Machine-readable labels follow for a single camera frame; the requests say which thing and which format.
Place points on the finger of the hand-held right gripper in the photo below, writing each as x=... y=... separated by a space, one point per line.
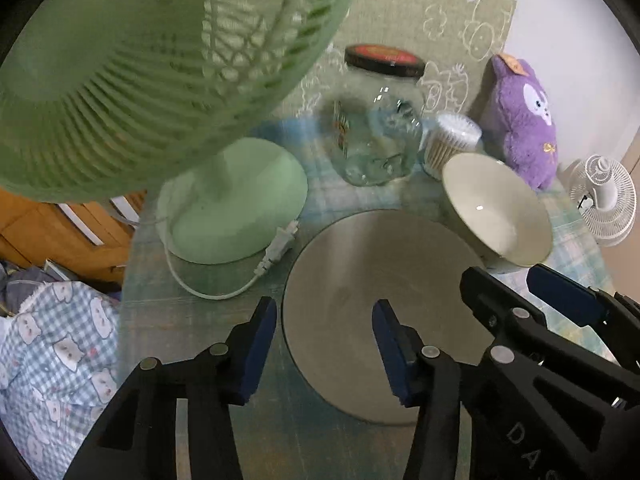
x=565 y=295
x=500 y=305

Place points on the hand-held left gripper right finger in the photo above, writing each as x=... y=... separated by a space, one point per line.
x=390 y=360

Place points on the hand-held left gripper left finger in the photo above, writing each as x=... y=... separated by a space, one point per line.
x=260 y=355

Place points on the floral ceramic bowl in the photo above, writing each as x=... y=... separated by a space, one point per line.
x=495 y=210

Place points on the round grey plate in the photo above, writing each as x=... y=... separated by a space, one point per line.
x=350 y=270

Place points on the white standing fan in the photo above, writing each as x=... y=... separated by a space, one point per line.
x=605 y=195

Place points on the purple plush rabbit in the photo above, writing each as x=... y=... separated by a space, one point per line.
x=520 y=130

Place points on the cotton swab container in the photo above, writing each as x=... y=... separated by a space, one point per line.
x=450 y=135

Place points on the blue gingham bear blanket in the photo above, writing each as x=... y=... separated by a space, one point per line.
x=50 y=360

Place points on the glass jar with dark lid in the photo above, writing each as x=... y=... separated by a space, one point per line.
x=375 y=135

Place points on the wooden chair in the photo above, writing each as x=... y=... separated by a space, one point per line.
x=40 y=235

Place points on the green desk fan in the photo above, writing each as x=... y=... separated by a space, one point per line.
x=125 y=85

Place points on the green printed mat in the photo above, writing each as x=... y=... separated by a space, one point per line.
x=400 y=10

